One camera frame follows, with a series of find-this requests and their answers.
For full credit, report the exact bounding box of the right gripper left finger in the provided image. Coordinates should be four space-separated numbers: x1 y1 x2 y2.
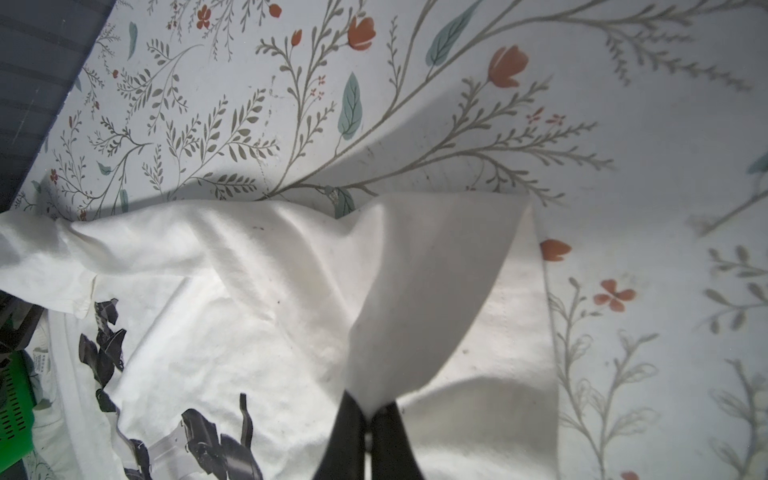
312 391 367 480

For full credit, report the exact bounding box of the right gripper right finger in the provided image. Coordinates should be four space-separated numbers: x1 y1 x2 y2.
369 402 425 480

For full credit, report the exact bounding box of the white printed t shirt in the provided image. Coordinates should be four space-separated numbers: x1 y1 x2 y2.
1 193 559 479

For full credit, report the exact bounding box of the green laundry basket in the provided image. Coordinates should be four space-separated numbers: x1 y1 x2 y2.
1 352 36 472

